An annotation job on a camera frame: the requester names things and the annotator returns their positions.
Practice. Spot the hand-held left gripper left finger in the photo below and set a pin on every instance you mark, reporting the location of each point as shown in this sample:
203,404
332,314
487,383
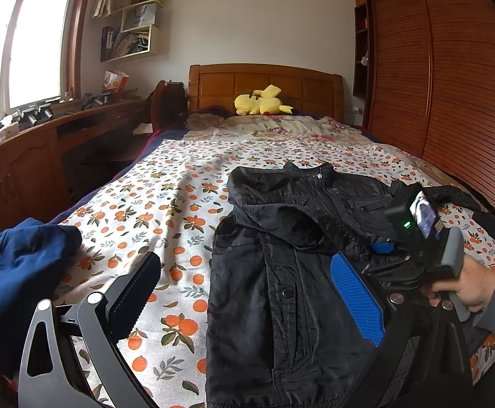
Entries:
136,289

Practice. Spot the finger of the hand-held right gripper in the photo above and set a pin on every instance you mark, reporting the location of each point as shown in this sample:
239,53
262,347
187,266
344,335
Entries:
383,247

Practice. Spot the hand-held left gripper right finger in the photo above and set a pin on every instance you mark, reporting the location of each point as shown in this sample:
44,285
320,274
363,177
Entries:
355,301

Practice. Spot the black jacket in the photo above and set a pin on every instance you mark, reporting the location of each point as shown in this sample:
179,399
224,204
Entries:
251,284

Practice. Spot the person's right hand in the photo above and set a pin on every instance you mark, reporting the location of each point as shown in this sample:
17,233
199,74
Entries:
475,284

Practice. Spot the bed with orange-print sheet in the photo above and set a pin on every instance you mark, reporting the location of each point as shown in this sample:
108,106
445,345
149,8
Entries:
166,187

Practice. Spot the blue garment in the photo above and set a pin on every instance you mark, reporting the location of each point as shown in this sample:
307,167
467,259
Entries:
13,272

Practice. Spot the wooden slatted wardrobe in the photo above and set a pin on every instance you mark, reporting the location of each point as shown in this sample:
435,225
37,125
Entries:
455,72

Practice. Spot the floral quilt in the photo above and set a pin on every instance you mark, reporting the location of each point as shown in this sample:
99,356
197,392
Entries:
273,127

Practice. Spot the wooden desk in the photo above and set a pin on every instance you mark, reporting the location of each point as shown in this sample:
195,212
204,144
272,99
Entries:
22,170

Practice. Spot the wooden chair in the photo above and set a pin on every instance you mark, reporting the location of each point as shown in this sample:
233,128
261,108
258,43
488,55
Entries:
157,104

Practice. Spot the yellow plush toy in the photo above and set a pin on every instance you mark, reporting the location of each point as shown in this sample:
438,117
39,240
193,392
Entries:
260,104

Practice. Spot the black grey device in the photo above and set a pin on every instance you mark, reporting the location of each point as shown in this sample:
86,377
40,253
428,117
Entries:
34,112
95,100

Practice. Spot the black backpack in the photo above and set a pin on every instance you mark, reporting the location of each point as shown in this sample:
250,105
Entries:
174,97

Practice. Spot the white tissue pack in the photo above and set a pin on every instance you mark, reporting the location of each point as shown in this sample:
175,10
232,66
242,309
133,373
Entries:
8,131

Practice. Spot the orange white plastic bag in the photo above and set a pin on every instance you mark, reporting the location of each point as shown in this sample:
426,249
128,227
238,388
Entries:
115,80

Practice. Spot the wooden headboard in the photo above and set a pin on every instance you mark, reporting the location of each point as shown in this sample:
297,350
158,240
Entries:
222,87

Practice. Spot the stack of papers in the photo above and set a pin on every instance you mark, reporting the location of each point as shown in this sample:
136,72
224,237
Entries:
128,44

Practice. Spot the dark binders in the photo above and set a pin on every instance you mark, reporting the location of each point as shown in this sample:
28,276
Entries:
107,42

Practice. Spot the window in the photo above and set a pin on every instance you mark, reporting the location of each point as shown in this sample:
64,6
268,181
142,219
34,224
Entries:
34,38

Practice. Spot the white paper bag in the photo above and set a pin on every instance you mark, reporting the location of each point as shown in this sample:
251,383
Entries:
139,16

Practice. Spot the wall socket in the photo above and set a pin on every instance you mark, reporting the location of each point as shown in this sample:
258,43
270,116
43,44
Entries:
356,110

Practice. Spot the white wall shelf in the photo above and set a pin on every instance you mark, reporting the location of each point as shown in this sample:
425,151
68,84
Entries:
156,36

